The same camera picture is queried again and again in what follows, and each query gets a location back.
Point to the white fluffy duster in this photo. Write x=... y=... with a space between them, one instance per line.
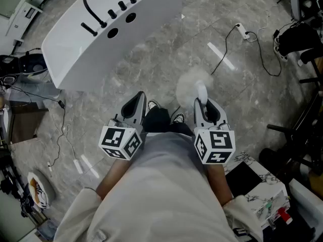
x=186 y=87

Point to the white power strip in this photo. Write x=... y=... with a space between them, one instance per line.
x=242 y=31
x=78 y=166

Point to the grey bin with plastic bag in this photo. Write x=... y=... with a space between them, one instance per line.
x=41 y=189

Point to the white bathtub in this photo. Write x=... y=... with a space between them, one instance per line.
x=83 y=54

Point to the black curved faucet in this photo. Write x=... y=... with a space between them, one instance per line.
x=103 y=24

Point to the black flat panel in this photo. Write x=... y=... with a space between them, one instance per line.
x=243 y=179

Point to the person's right shoe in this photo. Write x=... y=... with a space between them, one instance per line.
x=179 y=118

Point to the person's shoe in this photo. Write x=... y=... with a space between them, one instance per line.
x=179 y=118
x=154 y=105

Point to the black metal stand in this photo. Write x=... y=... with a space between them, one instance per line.
x=297 y=140

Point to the person's right forearm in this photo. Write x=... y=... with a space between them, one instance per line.
x=219 y=183

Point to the black electronic device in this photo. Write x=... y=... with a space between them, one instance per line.
x=27 y=64

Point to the black backpack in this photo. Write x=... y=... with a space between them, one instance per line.
x=295 y=40

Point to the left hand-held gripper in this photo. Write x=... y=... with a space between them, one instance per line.
x=113 y=140

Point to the red and white bottle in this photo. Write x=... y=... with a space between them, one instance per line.
x=285 y=215

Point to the white cabinet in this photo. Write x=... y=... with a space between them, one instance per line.
x=22 y=16

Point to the black power adapter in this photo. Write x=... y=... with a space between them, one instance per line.
x=61 y=104

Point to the marble-patterned counter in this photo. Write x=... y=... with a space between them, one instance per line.
x=265 y=185

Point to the person's left forearm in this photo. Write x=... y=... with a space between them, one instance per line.
x=114 y=178

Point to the person's black trousers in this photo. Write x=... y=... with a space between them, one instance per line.
x=159 y=121

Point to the white round appliance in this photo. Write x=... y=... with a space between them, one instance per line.
x=299 y=1

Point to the person's light grey shirt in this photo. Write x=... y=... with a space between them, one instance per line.
x=164 y=190

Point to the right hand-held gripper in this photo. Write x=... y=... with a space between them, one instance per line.
x=219 y=141

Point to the person's left shoe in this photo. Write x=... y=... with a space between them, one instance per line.
x=154 y=105

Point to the brown wooden table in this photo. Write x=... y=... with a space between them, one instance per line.
x=25 y=122

